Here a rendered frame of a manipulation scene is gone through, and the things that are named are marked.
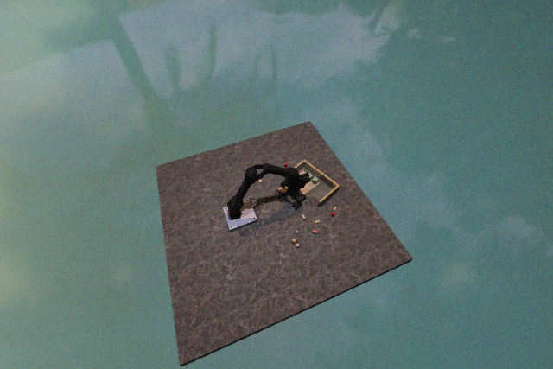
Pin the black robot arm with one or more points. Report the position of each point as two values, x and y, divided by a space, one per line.
293 178

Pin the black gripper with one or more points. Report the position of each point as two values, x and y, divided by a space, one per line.
294 193

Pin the orange strip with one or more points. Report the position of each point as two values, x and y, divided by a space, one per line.
302 191

